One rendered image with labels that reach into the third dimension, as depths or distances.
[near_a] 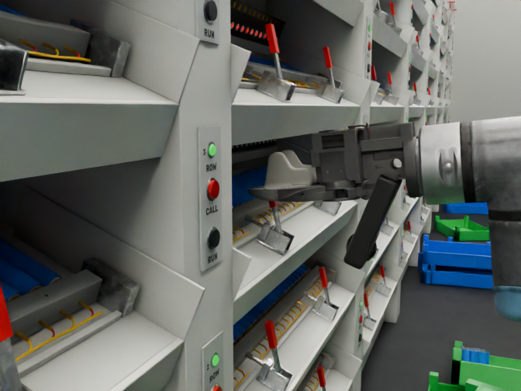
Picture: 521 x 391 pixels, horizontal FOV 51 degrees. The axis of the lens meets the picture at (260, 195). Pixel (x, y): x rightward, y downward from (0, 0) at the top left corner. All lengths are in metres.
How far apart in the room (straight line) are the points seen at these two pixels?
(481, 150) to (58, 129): 0.42
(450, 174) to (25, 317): 0.43
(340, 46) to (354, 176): 0.52
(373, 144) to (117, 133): 0.34
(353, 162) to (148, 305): 0.29
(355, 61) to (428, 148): 0.52
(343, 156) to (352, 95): 0.47
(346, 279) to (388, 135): 0.55
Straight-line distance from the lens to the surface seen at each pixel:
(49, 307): 0.42
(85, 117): 0.34
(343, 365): 1.21
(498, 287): 0.64
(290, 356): 0.84
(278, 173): 0.66
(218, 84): 0.48
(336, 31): 1.11
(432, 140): 0.61
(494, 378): 1.35
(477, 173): 0.60
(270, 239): 0.69
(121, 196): 0.46
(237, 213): 0.69
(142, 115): 0.39
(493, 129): 0.61
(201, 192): 0.45
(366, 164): 0.64
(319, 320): 0.98
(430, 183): 0.61
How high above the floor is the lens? 0.71
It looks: 9 degrees down
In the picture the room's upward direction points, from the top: straight up
